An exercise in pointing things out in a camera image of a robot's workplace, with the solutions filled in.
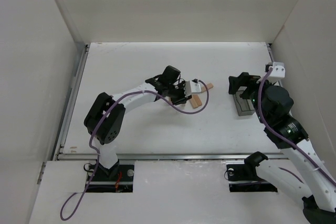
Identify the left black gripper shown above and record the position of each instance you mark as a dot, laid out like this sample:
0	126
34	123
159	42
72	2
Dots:
182	96

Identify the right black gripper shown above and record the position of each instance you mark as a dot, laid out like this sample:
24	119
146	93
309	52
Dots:
243	85

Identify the smoky transparent plastic box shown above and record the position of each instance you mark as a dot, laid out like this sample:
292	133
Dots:
244	107

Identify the plain wood block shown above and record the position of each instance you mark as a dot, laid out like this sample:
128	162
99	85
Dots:
208	86

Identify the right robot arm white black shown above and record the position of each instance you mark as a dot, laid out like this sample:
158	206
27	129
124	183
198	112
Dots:
316	193

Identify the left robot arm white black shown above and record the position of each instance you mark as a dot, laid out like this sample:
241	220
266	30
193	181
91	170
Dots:
104	119

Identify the engraved wood block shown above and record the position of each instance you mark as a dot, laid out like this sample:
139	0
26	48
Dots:
195	101

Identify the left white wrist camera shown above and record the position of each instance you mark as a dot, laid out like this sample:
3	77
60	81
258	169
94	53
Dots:
192	87

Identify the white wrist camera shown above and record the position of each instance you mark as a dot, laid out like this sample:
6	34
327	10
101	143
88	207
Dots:
192	87
277	71

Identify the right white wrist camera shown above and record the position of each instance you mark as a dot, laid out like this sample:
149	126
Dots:
277	71

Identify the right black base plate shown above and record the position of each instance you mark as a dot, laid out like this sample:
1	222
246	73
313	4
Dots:
242	180

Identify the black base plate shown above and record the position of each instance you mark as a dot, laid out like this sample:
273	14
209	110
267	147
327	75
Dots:
119	182
242	180

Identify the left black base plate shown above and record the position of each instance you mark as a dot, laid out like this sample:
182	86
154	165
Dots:
119	182

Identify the aluminium table frame rail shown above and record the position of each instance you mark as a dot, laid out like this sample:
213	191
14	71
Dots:
155	130

